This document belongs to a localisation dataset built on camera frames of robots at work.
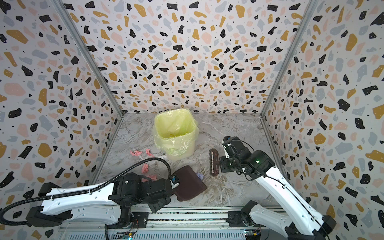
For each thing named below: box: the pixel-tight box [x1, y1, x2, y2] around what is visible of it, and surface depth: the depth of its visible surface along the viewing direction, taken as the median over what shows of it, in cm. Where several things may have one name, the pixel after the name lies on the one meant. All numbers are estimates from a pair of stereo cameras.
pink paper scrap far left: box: [130, 150, 143, 157], surface depth 99 cm
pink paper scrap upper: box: [145, 148, 155, 158], surface depth 99 cm
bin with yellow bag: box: [153, 108, 200, 161], surface depth 83 cm
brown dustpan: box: [172, 165, 207, 202], surface depth 75 cm
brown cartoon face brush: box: [209, 148, 220, 177], surface depth 81 cm
